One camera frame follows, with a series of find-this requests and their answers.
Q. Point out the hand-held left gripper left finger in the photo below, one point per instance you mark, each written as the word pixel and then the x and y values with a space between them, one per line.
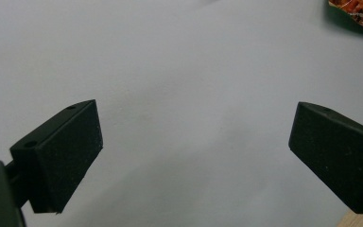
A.
pixel 60 157

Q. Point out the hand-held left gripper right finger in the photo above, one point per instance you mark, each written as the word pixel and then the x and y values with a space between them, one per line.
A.
pixel 340 154

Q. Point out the orange patterned snack packet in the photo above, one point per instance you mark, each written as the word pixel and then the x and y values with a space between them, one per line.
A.
pixel 360 12

